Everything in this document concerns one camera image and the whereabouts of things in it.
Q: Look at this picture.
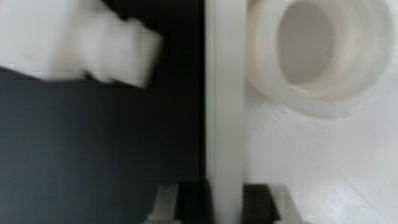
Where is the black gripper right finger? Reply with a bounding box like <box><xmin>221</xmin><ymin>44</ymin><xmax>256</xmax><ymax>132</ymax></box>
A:
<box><xmin>242</xmin><ymin>184</ymin><xmax>281</xmax><ymax>224</ymax></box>

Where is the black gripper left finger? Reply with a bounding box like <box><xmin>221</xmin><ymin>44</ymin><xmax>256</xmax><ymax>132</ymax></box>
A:
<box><xmin>174</xmin><ymin>182</ymin><xmax>213</xmax><ymax>224</ymax></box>

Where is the white square table top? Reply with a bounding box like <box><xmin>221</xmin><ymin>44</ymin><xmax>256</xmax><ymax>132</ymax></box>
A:
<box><xmin>205</xmin><ymin>0</ymin><xmax>398</xmax><ymax>224</ymax></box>

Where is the white table leg left front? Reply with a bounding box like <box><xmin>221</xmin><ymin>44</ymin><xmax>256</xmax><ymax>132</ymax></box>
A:
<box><xmin>0</xmin><ymin>0</ymin><xmax>162</xmax><ymax>87</ymax></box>

